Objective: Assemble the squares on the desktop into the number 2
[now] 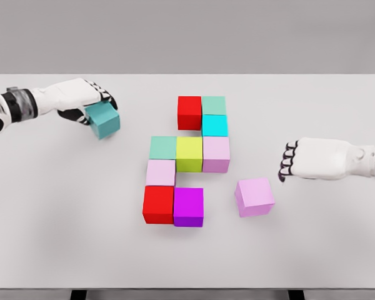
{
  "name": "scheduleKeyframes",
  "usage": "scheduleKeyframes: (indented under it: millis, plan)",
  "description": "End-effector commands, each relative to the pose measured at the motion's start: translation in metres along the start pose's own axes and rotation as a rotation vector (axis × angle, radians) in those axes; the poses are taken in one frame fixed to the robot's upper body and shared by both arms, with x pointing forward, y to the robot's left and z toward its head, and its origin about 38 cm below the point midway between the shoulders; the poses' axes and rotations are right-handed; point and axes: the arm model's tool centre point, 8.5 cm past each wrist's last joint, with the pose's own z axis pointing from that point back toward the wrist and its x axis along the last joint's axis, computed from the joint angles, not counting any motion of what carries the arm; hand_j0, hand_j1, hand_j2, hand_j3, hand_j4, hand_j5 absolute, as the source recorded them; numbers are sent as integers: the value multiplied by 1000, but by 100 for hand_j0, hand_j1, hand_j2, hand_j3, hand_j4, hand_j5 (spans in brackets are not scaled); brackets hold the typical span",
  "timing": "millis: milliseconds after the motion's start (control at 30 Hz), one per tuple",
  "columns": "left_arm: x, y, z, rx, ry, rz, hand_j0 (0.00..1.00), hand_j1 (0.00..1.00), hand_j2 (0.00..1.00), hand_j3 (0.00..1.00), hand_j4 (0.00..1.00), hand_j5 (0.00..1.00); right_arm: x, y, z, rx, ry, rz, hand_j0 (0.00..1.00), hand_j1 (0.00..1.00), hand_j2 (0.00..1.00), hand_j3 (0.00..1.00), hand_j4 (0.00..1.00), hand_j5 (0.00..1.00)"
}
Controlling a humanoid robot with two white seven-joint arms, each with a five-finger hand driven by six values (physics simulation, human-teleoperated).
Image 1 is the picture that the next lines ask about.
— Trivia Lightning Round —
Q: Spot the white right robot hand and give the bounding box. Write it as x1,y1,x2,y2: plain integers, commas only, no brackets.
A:
277,137,356,184

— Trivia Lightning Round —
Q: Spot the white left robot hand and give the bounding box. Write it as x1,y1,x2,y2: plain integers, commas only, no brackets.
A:
47,78,119,126

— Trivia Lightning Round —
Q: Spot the teal cube block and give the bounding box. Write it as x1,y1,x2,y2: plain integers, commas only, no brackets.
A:
84,102,121,141

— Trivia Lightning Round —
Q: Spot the mint green cube block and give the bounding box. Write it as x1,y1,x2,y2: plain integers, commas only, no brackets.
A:
148,136,178,161
201,96,227,116

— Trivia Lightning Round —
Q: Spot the cyan cube block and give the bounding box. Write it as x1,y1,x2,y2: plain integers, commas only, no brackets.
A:
201,114,229,138

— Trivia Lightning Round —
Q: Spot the red cube block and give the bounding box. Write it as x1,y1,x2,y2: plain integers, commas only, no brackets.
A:
142,185,176,225
177,96,203,131

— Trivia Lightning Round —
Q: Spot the pale pink cube block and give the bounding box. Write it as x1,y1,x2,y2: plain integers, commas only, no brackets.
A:
145,159,177,188

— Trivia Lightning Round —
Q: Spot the yellow cube block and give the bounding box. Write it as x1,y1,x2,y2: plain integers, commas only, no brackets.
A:
175,136,204,173

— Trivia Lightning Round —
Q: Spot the magenta purple cube block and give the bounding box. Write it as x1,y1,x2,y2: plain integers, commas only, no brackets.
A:
172,187,204,228

